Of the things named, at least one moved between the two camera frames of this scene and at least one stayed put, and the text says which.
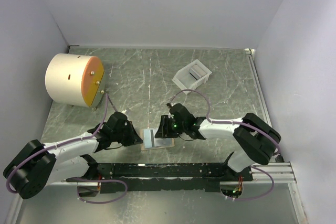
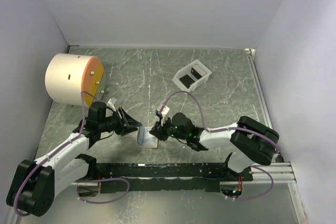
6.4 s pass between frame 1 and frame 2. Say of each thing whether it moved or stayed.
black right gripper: moved
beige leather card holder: moved
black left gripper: moved
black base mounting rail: stayed
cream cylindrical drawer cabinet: stayed
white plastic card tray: stayed
